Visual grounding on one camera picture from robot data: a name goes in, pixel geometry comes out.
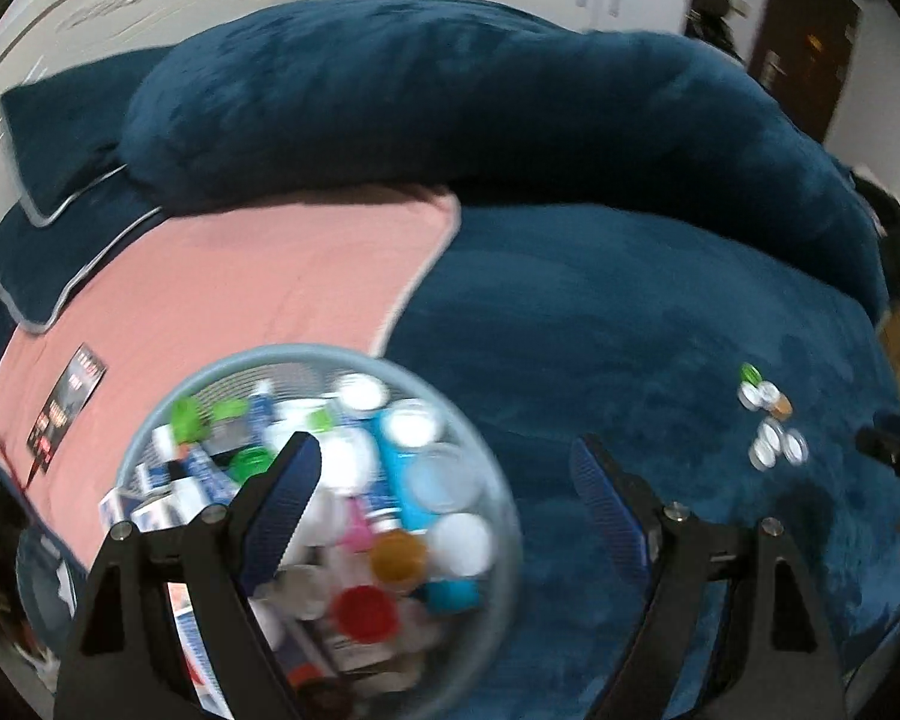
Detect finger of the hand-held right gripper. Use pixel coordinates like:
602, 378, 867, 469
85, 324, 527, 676
855, 411, 900, 500

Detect blue pillow with white piping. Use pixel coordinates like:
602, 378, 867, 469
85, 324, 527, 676
0, 165, 166, 335
0, 45, 188, 226

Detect pink blanket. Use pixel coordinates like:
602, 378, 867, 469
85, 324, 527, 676
0, 184, 462, 578

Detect long dark blue bolster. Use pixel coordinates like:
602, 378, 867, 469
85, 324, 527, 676
120, 0, 890, 316

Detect black and white cloth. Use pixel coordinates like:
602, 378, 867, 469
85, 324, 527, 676
851, 169, 900, 297

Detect heap of bottles and tubes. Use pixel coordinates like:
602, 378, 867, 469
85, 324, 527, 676
101, 373, 496, 698

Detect white headboard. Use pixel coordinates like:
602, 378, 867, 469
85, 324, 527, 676
0, 0, 323, 158

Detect dark hanging clothes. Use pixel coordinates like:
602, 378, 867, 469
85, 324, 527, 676
686, 0, 752, 65

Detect cluster of small round jars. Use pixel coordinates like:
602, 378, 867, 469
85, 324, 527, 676
736, 362, 809, 470

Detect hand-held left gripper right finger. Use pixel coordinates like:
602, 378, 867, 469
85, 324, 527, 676
570, 433, 848, 720

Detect dark printed card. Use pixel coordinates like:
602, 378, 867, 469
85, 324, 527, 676
26, 345, 110, 475

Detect brown door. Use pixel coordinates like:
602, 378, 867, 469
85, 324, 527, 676
746, 0, 863, 140

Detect clear round plastic basket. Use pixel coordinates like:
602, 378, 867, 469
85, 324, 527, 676
109, 345, 524, 720

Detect dark blue bed blanket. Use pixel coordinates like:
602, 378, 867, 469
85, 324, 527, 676
386, 202, 900, 720

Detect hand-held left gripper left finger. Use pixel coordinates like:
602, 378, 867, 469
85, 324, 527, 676
52, 431, 323, 720

